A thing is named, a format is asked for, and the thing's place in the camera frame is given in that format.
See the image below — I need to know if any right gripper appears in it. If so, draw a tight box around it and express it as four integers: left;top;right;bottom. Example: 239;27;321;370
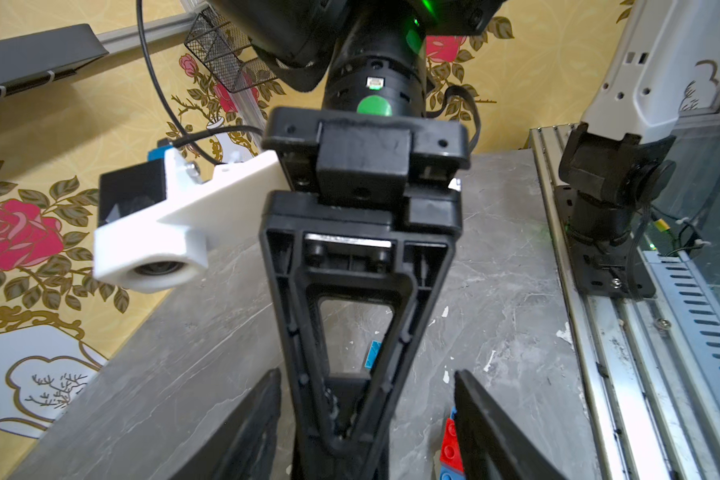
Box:
260;107;470;479

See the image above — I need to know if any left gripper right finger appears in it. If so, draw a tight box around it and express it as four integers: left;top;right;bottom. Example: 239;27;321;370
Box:
454;370;563;480

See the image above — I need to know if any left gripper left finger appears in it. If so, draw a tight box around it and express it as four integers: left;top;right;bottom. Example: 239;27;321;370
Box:
173;368;282;479

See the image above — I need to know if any red lego brick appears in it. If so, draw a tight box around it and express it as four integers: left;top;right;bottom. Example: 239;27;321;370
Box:
439;417;466;476

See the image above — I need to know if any long blue lego brick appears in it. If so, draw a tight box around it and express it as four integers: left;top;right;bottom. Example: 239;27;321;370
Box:
437;407;466;480

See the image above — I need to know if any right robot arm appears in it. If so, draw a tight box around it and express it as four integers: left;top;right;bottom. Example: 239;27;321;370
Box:
215;1;720;479

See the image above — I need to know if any teal lego brick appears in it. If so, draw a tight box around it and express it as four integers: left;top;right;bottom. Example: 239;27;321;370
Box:
364;340;382;370

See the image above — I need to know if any aluminium rail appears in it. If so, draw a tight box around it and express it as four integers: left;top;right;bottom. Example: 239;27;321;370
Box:
528;125;720;479

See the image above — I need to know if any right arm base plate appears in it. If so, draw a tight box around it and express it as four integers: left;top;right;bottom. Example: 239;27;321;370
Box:
554;185;656;299

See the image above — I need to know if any black wire mesh basket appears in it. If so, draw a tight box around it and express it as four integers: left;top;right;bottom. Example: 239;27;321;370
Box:
184;5;277;93

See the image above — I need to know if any grey wall tray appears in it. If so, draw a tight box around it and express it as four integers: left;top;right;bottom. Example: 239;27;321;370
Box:
0;24;108;99

